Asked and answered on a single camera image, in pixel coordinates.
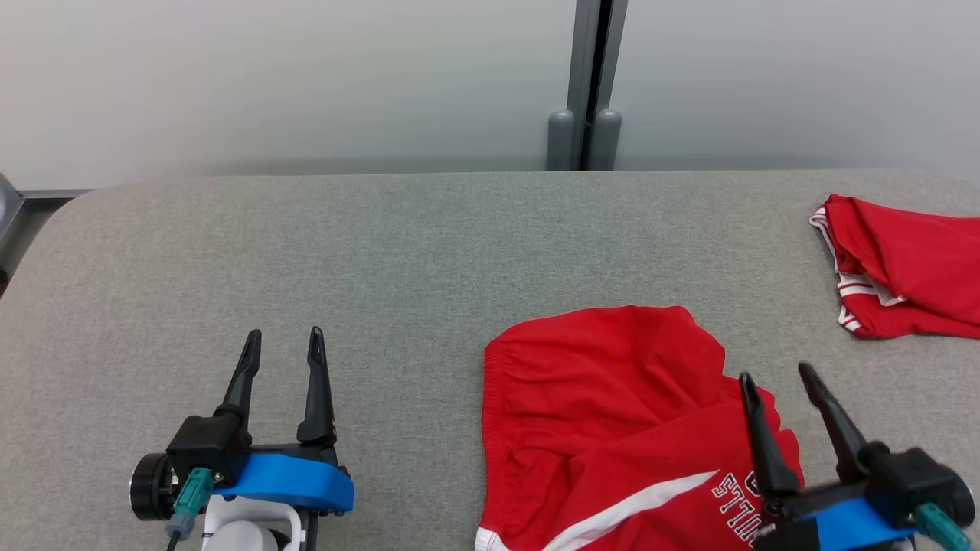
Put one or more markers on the blue-banded right gripper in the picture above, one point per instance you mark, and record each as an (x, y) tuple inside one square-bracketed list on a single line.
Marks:
[(842, 528)]

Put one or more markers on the blue-banded left gripper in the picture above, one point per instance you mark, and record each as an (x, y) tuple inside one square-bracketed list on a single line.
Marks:
[(298, 482)]

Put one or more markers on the red Bulls shorts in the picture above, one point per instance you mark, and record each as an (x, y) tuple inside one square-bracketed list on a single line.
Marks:
[(612, 413)]

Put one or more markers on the red Bulls 23 jersey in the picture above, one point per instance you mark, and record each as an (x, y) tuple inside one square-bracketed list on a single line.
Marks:
[(911, 268)]

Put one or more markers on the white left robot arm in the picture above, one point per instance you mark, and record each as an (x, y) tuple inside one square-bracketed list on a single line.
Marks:
[(245, 532)]

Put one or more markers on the grey fabric padded surface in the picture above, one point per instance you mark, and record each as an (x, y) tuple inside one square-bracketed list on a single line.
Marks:
[(306, 252)]

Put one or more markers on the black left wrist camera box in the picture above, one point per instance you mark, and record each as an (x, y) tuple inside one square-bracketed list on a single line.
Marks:
[(203, 448)]

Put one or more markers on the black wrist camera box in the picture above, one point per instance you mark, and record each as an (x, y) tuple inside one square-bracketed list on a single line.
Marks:
[(203, 448), (915, 478)]

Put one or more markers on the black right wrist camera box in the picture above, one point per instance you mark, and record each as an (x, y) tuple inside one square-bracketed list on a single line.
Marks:
[(915, 478)]

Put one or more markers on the grey partition joint post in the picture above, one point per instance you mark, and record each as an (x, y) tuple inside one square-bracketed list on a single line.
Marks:
[(586, 76)]

